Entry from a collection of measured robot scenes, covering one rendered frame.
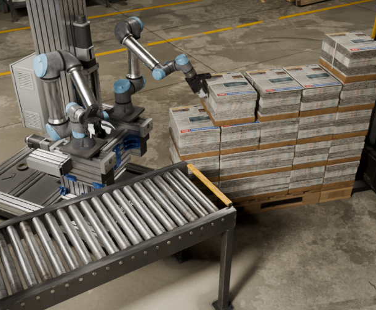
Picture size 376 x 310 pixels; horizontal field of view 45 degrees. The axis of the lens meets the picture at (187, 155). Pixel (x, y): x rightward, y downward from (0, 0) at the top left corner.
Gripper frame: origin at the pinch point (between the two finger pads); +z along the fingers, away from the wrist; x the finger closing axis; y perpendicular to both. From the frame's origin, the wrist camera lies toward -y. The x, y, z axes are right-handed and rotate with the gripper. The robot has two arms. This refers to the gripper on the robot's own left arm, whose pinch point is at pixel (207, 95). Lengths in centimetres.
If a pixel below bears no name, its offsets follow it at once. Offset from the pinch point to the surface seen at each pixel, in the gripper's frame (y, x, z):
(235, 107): -11.1, 16.9, 9.8
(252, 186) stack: 8, 18, 78
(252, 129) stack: -13.3, 18.4, 31.4
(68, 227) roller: 95, 91, -33
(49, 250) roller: 103, 105, -37
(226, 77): -17.8, -10.0, 2.3
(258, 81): -34.8, 2.3, 11.4
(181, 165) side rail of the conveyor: 36, 51, 1
